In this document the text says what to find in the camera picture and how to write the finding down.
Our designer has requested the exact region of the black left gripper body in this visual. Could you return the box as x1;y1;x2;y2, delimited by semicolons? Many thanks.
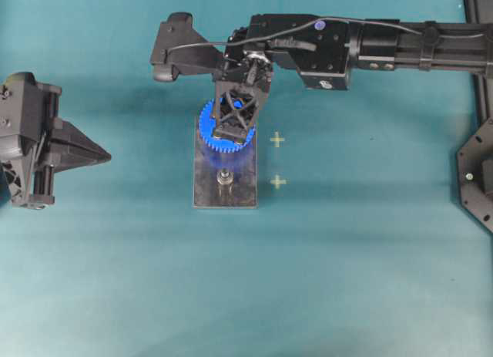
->
1;72;62;210

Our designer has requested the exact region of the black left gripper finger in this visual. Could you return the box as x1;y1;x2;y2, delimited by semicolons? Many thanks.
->
49;117;112;160
48;153;112;171

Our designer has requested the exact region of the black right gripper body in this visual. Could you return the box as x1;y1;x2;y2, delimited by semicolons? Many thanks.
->
213;42;273;93

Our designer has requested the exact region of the teal table mat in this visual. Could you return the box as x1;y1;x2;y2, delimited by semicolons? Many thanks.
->
1;0;492;356

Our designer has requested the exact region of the black lattice right gripper finger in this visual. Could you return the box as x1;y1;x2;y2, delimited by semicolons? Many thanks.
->
213;81;269;143

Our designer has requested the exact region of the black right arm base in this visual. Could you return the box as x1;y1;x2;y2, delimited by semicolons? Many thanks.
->
457;117;492;232

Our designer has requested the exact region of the threaded steel shaft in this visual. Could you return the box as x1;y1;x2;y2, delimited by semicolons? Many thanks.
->
216;168;234;197

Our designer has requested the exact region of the grey metal base plate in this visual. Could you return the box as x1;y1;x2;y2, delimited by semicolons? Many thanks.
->
193;120;258;208

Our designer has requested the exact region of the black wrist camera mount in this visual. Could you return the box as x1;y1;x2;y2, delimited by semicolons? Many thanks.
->
150;12;223;82

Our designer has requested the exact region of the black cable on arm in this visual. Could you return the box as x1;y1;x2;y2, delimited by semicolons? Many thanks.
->
164;16;493;65

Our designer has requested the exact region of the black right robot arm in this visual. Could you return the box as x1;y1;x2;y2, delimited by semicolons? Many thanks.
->
210;14;492;145

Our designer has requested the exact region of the large blue plastic gear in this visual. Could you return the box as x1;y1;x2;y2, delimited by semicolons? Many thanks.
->
199;99;256;153

